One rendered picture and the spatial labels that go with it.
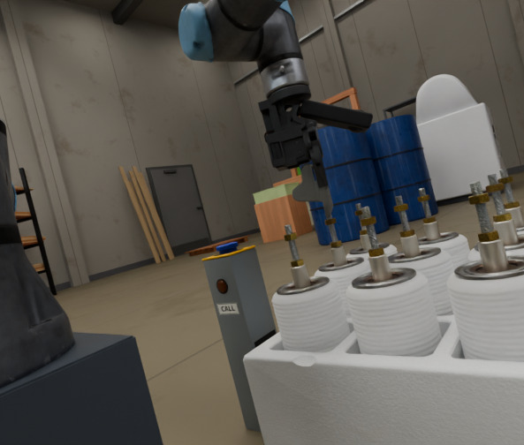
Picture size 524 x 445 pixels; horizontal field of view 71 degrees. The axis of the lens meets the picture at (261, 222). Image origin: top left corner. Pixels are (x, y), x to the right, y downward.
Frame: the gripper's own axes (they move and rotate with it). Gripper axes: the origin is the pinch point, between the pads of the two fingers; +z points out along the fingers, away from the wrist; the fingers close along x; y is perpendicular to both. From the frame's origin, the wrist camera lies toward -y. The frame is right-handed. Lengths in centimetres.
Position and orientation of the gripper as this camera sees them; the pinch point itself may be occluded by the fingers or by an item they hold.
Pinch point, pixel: (330, 208)
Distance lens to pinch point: 61.9
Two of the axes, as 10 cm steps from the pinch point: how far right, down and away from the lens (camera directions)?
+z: 2.5, 9.7, 0.1
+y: -9.5, 2.4, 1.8
